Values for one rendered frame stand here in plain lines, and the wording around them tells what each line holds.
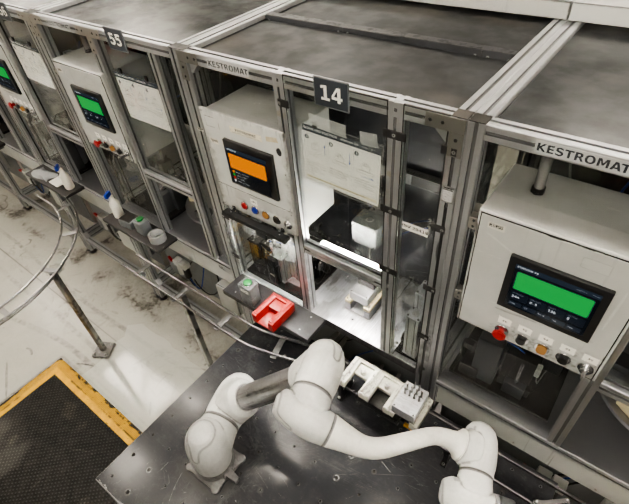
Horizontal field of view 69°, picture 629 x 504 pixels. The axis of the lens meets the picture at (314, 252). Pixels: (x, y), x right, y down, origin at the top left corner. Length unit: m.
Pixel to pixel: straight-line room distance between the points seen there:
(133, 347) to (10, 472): 0.96
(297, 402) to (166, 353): 2.06
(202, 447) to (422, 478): 0.86
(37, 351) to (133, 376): 0.80
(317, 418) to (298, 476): 0.65
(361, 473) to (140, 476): 0.90
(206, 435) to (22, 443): 1.75
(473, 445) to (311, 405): 0.52
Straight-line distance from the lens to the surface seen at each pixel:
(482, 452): 1.61
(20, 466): 3.36
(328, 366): 1.48
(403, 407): 1.88
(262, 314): 2.16
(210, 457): 1.91
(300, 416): 1.42
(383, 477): 2.03
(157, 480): 2.18
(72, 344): 3.75
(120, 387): 3.36
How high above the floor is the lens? 2.58
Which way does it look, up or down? 43 degrees down
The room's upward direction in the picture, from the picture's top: 6 degrees counter-clockwise
